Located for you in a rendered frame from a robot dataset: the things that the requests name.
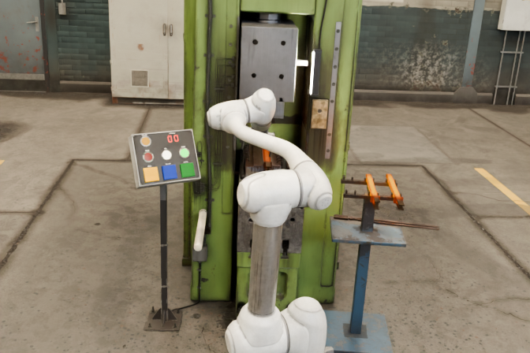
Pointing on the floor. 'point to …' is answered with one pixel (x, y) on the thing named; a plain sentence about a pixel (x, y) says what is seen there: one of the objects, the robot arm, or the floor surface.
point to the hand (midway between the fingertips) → (256, 149)
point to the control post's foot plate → (163, 321)
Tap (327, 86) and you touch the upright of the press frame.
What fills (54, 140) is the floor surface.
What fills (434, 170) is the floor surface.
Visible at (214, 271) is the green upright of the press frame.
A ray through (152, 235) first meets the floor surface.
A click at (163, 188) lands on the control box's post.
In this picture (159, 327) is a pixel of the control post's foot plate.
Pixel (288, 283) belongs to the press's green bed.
